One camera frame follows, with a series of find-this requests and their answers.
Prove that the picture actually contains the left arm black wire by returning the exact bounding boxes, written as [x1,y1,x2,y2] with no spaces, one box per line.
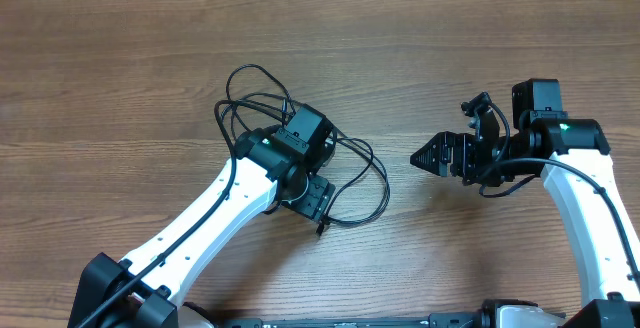
[74,100,281,328]

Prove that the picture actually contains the thick black usb cable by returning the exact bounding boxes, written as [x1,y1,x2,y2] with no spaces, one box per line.
[313,127,391,237]

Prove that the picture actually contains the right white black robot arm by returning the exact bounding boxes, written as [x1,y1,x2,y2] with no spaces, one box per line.
[410,79,639,327]

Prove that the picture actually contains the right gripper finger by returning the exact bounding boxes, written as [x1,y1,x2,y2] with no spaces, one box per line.
[417,131,456,161]
[410,155,451,177]

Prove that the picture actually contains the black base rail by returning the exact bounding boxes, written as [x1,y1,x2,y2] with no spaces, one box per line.
[214,298,569,328]

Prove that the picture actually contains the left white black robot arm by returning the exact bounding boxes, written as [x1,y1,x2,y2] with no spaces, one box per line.
[68,105,336,327]

